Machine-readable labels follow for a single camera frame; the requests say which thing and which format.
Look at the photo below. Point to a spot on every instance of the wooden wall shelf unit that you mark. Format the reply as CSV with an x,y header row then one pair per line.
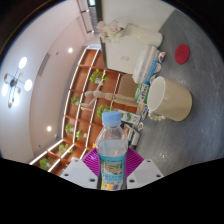
x,y
83,130

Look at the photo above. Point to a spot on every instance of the flat round red coaster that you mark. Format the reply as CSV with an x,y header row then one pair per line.
x,y
182,54

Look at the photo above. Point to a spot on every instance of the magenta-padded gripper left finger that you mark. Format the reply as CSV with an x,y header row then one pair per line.
x,y
78,173

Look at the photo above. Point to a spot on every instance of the window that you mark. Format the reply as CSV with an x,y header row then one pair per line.
x,y
92,2

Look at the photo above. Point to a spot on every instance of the clear blue-capped water bottle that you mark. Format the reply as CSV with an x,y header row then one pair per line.
x,y
111,150

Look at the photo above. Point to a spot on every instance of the white vase with flowers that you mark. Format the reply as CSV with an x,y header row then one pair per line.
x,y
143,35

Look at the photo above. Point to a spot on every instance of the tan chair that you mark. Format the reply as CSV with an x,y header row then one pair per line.
x,y
128,86

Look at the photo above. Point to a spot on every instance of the green white tissue box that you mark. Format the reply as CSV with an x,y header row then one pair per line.
x,y
142,93

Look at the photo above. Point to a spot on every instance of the stack of dark books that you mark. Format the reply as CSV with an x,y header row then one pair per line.
x,y
133,135

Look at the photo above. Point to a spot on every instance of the round-bulb ceiling chandelier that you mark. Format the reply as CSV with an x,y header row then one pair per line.
x,y
15,83

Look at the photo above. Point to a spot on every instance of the black ceiling track rail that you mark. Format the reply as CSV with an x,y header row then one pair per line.
x,y
85,16

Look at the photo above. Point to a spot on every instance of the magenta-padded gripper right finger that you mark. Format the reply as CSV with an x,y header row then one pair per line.
x,y
146,172

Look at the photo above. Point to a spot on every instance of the cream ceramic mug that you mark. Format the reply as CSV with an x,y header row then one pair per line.
x,y
176,100

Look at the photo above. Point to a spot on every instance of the recessed ceiling spotlight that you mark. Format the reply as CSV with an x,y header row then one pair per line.
x,y
49,128
70,50

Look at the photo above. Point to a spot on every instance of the ceiling air vent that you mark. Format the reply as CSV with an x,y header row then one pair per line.
x,y
43,65

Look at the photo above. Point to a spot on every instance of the white wall outlet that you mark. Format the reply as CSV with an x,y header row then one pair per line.
x,y
124,58

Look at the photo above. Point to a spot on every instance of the grey window curtain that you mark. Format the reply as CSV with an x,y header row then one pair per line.
x,y
96,18

